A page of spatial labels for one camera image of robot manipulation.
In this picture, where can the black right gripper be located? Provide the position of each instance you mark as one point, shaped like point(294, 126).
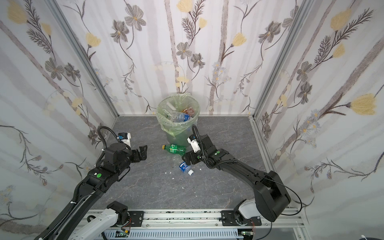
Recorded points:
point(190, 158)

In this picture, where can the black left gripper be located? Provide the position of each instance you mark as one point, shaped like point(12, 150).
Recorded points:
point(139, 154)

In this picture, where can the clear bottle blue label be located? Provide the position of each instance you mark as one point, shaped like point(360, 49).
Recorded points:
point(186, 169)
point(178, 117)

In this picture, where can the green bottle yellow cap top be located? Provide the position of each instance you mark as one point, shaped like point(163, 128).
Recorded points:
point(175, 149)

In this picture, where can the orange red tea bottle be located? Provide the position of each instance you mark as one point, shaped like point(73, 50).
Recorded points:
point(189, 111)

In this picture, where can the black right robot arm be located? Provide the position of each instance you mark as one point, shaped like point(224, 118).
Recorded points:
point(271, 196)

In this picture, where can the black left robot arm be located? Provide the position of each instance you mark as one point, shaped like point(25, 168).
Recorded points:
point(116, 157)

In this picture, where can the green lined waste bin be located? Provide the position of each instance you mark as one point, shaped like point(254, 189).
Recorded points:
point(177, 133)

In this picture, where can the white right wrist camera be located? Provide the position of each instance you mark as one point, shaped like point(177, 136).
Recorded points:
point(193, 141)

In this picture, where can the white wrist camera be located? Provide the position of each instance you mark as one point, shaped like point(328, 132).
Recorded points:
point(193, 141)
point(125, 138)

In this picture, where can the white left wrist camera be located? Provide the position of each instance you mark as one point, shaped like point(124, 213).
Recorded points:
point(125, 138)

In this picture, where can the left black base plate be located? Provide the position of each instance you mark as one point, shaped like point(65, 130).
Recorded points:
point(136, 218)

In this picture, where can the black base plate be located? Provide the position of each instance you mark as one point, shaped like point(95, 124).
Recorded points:
point(136, 218)
point(230, 218)

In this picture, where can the aluminium mounting rail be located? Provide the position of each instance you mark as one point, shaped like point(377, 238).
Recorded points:
point(209, 219)

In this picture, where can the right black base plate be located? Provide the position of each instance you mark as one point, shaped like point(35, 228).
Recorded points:
point(230, 218)

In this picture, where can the white slotted cable duct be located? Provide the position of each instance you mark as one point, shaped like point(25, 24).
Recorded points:
point(175, 234)

